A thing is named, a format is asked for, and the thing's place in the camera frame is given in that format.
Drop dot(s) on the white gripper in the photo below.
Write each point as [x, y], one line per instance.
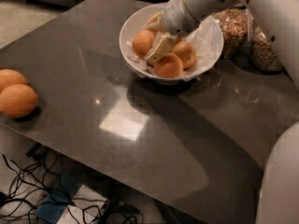
[177, 19]

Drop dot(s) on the white bowl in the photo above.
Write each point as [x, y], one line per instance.
[134, 19]

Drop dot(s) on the glass jar of cereal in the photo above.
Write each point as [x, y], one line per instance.
[261, 54]

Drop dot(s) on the glass jar of nuts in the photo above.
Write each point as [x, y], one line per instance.
[234, 27]

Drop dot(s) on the blue box on floor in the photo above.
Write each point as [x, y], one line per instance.
[51, 210]

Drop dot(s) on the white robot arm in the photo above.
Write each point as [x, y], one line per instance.
[279, 21]

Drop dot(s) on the orange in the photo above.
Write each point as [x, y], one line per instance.
[10, 77]
[143, 42]
[18, 101]
[186, 52]
[169, 66]

